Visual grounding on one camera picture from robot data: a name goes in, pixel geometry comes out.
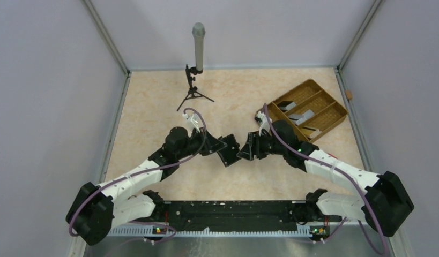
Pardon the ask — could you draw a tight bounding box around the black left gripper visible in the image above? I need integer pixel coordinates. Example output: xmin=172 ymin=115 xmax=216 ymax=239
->
xmin=176 ymin=126 xmax=227 ymax=160

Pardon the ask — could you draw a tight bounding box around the silver card stack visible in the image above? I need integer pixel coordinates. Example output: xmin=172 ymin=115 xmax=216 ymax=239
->
xmin=288 ymin=109 xmax=315 ymax=125

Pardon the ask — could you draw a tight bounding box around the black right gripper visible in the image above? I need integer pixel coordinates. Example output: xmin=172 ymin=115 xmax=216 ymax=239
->
xmin=237 ymin=129 xmax=287 ymax=161

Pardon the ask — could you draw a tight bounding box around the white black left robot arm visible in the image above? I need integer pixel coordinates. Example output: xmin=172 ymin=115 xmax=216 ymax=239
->
xmin=65 ymin=127 xmax=230 ymax=246

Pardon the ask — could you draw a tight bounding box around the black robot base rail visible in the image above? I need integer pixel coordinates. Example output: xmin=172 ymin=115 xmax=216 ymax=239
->
xmin=152 ymin=200 xmax=324 ymax=232

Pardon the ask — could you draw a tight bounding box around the grey microphone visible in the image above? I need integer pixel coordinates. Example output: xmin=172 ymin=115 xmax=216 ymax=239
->
xmin=192 ymin=22 xmax=206 ymax=73

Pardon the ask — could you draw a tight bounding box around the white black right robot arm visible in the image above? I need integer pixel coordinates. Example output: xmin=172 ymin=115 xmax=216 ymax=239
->
xmin=237 ymin=120 xmax=414 ymax=237

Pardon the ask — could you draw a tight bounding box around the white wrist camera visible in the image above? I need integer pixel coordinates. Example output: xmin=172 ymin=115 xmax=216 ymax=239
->
xmin=182 ymin=112 xmax=203 ymax=132
xmin=254 ymin=110 xmax=272 ymax=136

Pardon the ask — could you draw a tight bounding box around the black card stack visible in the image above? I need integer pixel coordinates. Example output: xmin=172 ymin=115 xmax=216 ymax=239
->
xmin=277 ymin=101 xmax=296 ymax=112

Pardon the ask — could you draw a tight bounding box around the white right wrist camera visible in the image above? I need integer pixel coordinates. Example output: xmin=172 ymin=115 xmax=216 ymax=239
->
xmin=254 ymin=110 xmax=272 ymax=136

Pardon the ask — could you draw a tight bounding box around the black leather card holder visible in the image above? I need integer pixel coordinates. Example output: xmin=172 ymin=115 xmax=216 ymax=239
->
xmin=217 ymin=134 xmax=241 ymax=167

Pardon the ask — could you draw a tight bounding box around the woven wicker divided tray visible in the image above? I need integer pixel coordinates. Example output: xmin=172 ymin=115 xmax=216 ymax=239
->
xmin=267 ymin=79 xmax=348 ymax=143

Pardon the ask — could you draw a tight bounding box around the gold card stack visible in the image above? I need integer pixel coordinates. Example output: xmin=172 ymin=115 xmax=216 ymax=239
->
xmin=300 ymin=126 xmax=322 ymax=140

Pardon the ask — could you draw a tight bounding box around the black mini tripod stand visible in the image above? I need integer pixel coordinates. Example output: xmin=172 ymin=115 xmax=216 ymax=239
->
xmin=176 ymin=64 xmax=214 ymax=111

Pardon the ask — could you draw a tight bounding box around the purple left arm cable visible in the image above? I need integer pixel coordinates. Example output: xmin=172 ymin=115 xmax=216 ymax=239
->
xmin=68 ymin=108 xmax=208 ymax=245

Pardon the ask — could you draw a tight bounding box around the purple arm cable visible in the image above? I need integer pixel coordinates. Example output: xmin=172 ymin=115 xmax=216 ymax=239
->
xmin=68 ymin=108 xmax=208 ymax=245
xmin=262 ymin=103 xmax=391 ymax=257

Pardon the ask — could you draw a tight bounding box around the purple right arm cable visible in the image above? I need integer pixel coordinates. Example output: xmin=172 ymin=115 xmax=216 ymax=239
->
xmin=262 ymin=103 xmax=391 ymax=257

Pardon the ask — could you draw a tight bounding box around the small wooden wall block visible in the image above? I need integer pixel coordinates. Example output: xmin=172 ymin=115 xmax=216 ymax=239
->
xmin=345 ymin=90 xmax=353 ymax=101

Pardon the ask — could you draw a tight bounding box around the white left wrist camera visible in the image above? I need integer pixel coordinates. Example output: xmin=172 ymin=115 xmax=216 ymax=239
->
xmin=182 ymin=112 xmax=203 ymax=132

